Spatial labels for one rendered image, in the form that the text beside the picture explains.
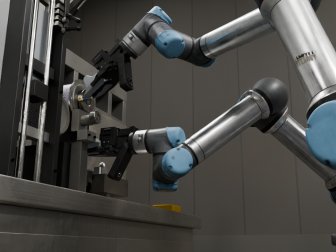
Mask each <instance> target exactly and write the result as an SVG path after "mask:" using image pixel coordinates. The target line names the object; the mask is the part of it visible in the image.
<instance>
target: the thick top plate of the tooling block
mask: <svg viewBox="0 0 336 252"><path fill-rule="evenodd" d="M86 193H93V194H98V195H102V196H104V195H110V197H112V198H125V197H128V180H125V179H122V178H121V179H120V181H116V180H112V179H111V178H109V177H108V174H105V173H102V174H92V183H91V186H87V187H86Z"/></svg>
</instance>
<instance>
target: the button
mask: <svg viewBox="0 0 336 252"><path fill-rule="evenodd" d="M152 207H156V208H161V209H166V210H171V211H175V212H181V207H180V206H177V205H173V204H163V205H153V206H152Z"/></svg>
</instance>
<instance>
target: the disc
mask: <svg viewBox="0 0 336 252"><path fill-rule="evenodd" d="M77 85H85V83H84V81H83V80H82V79H77V80H75V81H74V82H73V83H72V84H71V86H70V88H69V92H68V103H69V108H70V111H71V113H72V110H74V105H73V92H74V89H75V87H76V86H77ZM95 109H96V104H95V99H94V108H93V112H94V111H95Z"/></svg>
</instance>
